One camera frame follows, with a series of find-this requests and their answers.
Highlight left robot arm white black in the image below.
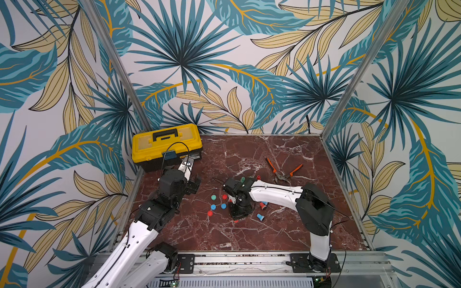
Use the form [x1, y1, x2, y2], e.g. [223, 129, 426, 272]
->
[83, 168, 201, 288]

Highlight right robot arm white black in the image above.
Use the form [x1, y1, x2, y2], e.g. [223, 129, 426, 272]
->
[222, 178, 336, 272]

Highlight yellow black toolbox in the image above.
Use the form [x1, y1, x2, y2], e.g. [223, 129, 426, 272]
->
[132, 124, 203, 172]

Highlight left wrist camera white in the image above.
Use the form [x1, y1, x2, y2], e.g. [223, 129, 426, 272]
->
[178, 157, 194, 181]

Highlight orange handled pliers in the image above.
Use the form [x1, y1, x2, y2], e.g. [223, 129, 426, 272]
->
[266, 158, 304, 186]

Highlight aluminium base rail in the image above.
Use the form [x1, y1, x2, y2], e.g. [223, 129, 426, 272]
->
[82, 251, 397, 288]

